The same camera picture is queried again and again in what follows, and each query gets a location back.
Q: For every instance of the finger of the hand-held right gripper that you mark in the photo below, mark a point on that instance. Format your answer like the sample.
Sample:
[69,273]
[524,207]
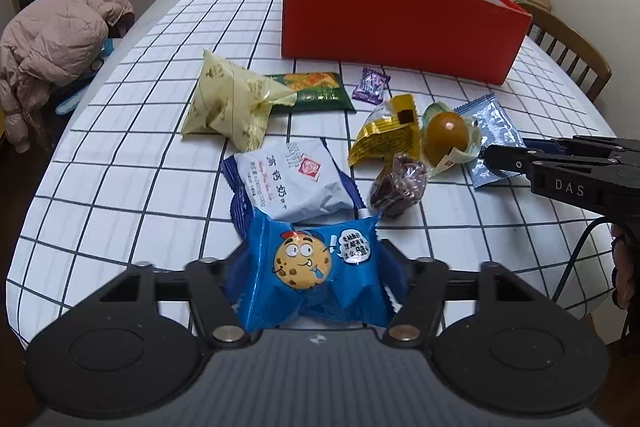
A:
[510,158]
[542,146]

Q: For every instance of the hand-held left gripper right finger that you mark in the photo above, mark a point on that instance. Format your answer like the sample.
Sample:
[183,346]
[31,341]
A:
[417,292]

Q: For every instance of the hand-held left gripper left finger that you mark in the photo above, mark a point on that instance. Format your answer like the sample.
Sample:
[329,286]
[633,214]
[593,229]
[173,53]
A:
[210,292]

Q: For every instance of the light blue snack packet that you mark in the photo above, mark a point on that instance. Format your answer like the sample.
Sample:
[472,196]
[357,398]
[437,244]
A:
[495,122]

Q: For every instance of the clear egg packet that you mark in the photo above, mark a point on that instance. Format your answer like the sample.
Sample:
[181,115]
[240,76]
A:
[445,134]

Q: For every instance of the blue cookie packet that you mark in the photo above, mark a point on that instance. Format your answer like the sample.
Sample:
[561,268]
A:
[312,267]

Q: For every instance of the yellow snack packet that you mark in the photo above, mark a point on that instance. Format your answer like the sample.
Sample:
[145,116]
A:
[387,132]

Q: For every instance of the red cardboard box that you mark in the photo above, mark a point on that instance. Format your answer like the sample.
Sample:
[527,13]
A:
[400,27]

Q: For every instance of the cream pyramid snack packet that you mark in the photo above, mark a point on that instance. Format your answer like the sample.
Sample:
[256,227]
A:
[225,102]

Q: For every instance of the person's right hand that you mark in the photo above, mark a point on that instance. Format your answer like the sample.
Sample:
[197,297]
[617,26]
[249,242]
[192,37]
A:
[622,267]

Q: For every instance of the wooden chair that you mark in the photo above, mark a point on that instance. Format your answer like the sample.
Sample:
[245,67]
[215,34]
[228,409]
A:
[570,42]

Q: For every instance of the dark brown wrapped cake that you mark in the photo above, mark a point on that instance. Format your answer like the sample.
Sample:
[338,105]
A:
[397,184]

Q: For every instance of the white and blue snack packet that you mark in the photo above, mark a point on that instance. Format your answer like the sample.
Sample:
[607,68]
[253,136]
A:
[290,177]

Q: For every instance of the checked tablecloth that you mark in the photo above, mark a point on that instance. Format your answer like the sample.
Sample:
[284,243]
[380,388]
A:
[150,157]

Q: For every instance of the purple candy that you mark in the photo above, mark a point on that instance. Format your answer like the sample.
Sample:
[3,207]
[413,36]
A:
[371,84]

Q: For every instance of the green snack packet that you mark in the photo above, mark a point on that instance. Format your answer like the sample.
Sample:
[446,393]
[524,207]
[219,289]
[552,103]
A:
[320,89]

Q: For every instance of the pink padded jacket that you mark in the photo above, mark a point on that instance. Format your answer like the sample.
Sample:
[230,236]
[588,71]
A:
[55,37]

